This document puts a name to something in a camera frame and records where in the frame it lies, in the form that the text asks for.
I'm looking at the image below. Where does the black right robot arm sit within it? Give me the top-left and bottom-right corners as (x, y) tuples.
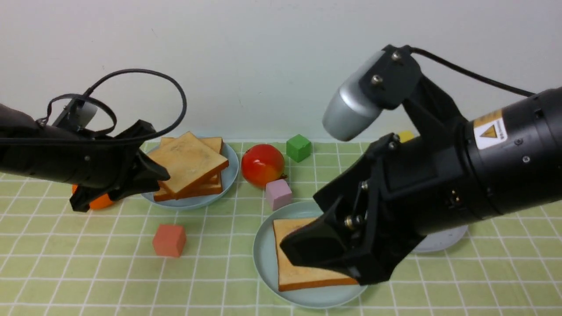
(280, 87), (561, 285)

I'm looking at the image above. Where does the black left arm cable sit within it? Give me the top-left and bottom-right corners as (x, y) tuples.
(35, 68), (187, 143)

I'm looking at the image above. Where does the pink-lilac cube block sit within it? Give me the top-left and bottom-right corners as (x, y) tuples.
(265, 179), (293, 211)

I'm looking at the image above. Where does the toast slice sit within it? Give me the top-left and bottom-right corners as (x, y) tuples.
(272, 217), (358, 292)
(148, 132), (229, 198)
(160, 137), (223, 186)
(153, 174), (223, 202)

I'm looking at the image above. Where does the yellow cube block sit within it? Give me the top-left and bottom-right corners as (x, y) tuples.
(397, 130), (416, 143)

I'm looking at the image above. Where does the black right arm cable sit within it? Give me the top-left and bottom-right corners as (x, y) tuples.
(411, 46), (537, 98)

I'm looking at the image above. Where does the green cube block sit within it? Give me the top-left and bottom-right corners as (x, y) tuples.
(286, 134), (312, 162)

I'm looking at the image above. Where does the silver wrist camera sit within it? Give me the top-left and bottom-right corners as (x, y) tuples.
(322, 50), (384, 142)
(52, 99), (97, 132)

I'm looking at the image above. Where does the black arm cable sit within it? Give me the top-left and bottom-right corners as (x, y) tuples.
(411, 46), (537, 98)
(35, 68), (187, 143)

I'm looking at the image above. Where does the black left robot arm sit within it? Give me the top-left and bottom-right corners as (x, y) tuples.
(0, 105), (170, 212)

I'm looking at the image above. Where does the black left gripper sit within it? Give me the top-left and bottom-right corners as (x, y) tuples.
(40, 119), (170, 212)

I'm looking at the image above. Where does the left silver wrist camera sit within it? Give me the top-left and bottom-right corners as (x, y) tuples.
(52, 99), (97, 132)

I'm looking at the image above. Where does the orange mandarin fruit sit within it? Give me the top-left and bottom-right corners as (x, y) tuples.
(70, 184), (114, 212)

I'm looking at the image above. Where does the teal empty plate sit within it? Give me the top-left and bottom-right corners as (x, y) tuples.
(252, 200), (367, 309)

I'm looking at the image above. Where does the grey-blue egg plate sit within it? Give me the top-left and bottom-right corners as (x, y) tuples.
(412, 225), (469, 254)

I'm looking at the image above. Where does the light blue bread plate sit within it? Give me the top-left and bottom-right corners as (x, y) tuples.
(141, 143), (240, 210)

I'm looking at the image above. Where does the red apple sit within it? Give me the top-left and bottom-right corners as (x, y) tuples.
(241, 144), (288, 189)

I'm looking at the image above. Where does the salmon cube block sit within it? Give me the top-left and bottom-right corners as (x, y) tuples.
(152, 224), (187, 258)

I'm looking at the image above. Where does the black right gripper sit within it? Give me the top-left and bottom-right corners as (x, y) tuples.
(280, 132), (490, 285)

